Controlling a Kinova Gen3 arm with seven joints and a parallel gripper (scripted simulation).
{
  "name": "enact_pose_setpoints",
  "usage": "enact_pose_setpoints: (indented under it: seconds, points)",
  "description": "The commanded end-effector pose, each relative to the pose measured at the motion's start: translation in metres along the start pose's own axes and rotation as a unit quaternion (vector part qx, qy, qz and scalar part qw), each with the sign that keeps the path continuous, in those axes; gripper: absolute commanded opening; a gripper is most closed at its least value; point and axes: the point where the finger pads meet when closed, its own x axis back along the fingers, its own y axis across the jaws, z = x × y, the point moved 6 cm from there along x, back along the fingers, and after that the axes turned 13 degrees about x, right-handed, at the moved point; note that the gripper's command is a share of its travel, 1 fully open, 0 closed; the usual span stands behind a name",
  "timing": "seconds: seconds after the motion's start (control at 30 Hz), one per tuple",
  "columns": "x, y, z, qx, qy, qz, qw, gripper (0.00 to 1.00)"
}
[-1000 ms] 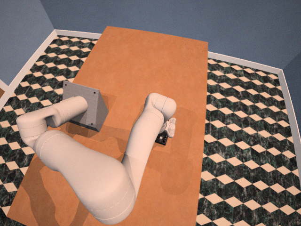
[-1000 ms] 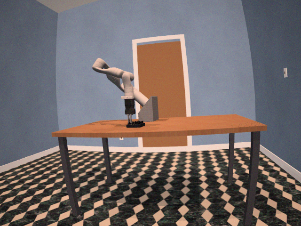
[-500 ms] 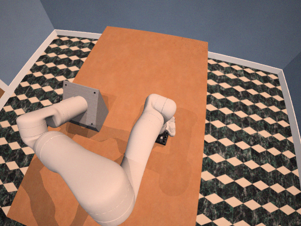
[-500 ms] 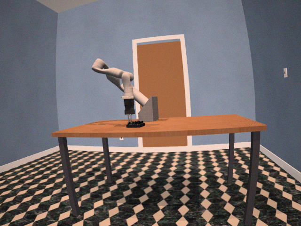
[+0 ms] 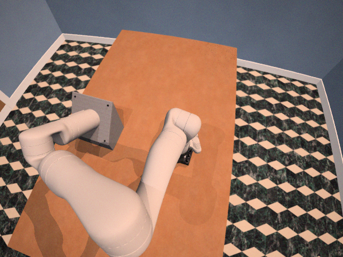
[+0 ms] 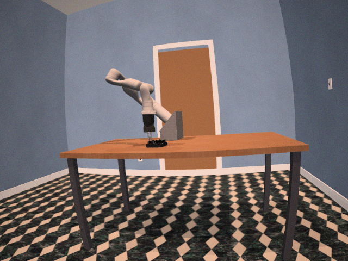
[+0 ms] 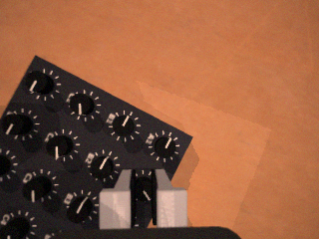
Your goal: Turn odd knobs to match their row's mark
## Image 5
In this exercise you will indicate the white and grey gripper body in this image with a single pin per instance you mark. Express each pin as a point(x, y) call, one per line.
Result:
point(194, 144)

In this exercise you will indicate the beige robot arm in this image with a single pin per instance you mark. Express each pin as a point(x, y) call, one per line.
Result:
point(118, 219)

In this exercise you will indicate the black knob box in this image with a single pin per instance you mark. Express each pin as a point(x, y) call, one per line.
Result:
point(188, 157)

